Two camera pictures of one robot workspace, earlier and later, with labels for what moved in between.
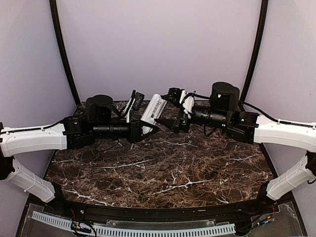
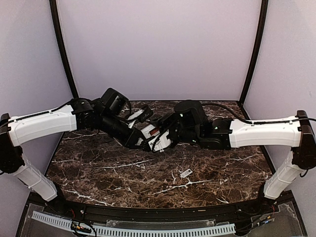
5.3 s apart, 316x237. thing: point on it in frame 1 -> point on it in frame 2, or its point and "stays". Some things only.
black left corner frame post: [55, 8] stays
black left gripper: [136, 135] -> [132, 140]
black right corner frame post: [261, 32] stays
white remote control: [153, 111] -> [158, 141]
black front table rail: [112, 212] stays
